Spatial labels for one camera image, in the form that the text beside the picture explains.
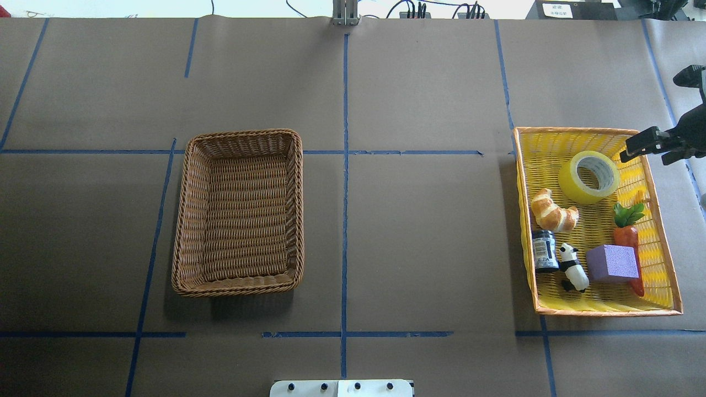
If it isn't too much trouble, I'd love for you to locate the black box with label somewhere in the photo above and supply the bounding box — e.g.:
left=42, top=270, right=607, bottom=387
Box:
left=525, top=1, right=618, bottom=20

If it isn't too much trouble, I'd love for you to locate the small dark labelled jar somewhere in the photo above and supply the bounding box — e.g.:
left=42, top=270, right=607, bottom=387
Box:
left=532, top=229, right=559, bottom=273

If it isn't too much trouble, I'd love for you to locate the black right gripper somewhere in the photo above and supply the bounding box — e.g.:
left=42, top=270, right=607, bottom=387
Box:
left=619, top=104, right=705, bottom=166

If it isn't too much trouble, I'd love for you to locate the toy carrot with green leaves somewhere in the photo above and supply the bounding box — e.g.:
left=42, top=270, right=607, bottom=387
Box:
left=613, top=202, right=645, bottom=297

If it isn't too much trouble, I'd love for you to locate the toy panda figure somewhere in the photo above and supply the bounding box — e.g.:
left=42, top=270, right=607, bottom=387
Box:
left=559, top=242, right=590, bottom=293

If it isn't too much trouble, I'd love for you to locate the black power strip right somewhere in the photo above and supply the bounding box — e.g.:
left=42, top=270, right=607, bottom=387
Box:
left=452, top=2, right=489, bottom=19

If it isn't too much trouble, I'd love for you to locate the yellow woven plastic basket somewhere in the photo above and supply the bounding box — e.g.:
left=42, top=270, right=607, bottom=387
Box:
left=512, top=127, right=683, bottom=317

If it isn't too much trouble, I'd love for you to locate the black power strip left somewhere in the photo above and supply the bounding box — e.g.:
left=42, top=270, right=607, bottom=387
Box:
left=399, top=1, right=431, bottom=19

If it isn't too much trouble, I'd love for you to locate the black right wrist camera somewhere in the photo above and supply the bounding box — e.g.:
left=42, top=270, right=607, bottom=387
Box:
left=672, top=65, right=705, bottom=104

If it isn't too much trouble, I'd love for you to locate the yellow transparent tape roll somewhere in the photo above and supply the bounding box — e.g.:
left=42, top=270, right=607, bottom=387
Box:
left=558, top=151, right=621, bottom=205

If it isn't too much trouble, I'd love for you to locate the toy croissant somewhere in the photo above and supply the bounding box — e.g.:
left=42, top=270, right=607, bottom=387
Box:
left=530, top=188, right=580, bottom=232

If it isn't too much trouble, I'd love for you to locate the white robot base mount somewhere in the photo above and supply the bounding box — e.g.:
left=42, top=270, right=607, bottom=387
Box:
left=269, top=379, right=415, bottom=396

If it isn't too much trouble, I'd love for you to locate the brown wicker basket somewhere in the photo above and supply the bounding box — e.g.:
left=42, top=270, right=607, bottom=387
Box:
left=171, top=128, right=305, bottom=297

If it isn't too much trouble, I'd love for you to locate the black power strip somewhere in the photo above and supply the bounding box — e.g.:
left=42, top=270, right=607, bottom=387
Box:
left=452, top=2, right=489, bottom=19
left=399, top=1, right=431, bottom=19

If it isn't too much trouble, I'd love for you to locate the grey metal post bracket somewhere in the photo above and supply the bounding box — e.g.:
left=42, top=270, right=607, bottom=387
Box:
left=332, top=0, right=360, bottom=26

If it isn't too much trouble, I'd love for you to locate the purple foam cube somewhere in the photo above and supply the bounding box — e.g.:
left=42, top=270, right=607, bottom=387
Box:
left=585, top=245, right=639, bottom=283

